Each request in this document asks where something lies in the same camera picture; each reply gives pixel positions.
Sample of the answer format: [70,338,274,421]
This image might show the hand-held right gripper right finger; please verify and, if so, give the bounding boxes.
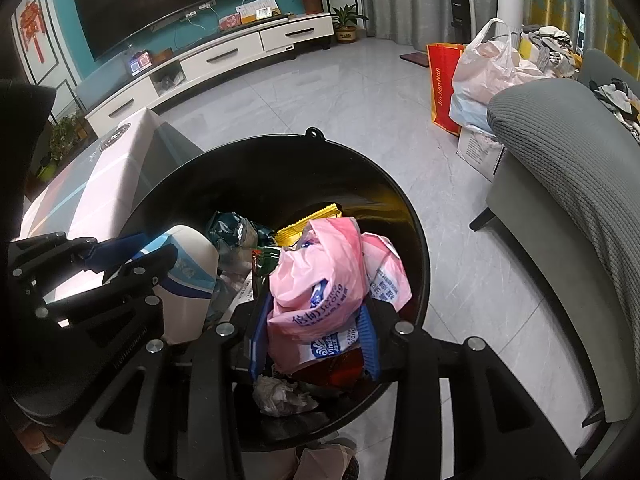
[357,302,593,480]

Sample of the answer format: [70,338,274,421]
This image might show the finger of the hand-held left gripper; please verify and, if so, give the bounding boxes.
[9,232,151,273]
[12,245,178,346]

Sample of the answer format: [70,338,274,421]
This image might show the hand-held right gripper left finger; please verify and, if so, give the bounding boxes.
[50,296,275,480]

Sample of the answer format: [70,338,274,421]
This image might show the red cigarette carton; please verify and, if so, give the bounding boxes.
[295,347,373,388]

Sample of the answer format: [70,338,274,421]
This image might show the white tissue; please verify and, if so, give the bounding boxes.
[251,374,321,418]

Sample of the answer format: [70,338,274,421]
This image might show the clear plastic wrapper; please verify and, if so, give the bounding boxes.
[207,245,266,326]

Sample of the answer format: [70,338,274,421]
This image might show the pink plastic bag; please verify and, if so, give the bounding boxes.
[360,232,413,313]
[266,216,373,376]

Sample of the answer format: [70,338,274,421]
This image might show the teal foil snack bag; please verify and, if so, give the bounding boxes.
[205,210,276,251]

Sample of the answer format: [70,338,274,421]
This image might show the yellow snack bag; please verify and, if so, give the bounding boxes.
[274,203,344,247]

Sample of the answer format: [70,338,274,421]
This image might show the black trash bin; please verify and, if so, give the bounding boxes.
[116,126,430,453]

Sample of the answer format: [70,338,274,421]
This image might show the potted plants in dark planter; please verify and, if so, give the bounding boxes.
[37,110,96,181]

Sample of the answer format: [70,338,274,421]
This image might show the blue box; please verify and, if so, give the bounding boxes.
[125,50,153,77]

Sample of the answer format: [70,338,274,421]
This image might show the white cardboard box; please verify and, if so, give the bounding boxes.
[456,125,506,183]

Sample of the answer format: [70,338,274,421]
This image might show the white TV cabinet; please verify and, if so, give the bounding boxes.
[84,12,335,133]

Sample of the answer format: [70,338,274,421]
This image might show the large black television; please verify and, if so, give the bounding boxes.
[69,0,293,61]

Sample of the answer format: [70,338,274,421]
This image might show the orange shopping bag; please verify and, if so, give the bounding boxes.
[426,42,468,137]

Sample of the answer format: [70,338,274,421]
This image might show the grey sofa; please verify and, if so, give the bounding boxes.
[469,49,640,426]

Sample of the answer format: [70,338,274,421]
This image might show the desk calendar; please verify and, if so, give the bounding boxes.
[235,0,278,23]

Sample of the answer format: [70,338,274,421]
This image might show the large white plastic bag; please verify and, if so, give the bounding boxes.
[449,17,548,131]

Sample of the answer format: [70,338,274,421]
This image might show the small potted plant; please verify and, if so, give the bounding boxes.
[331,4,370,43]

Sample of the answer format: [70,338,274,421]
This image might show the clothes on sofa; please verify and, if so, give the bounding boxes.
[590,77,640,136]

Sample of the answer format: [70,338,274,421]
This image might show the pile of clothes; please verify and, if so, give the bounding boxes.
[520,24,583,78]

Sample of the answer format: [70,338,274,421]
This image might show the upright vacuum cleaner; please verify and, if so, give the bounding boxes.
[447,0,476,43]

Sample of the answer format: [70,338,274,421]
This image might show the white panel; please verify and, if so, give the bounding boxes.
[496,0,524,41]

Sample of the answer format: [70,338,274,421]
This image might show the red wall ornament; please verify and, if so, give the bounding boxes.
[17,1,49,64]

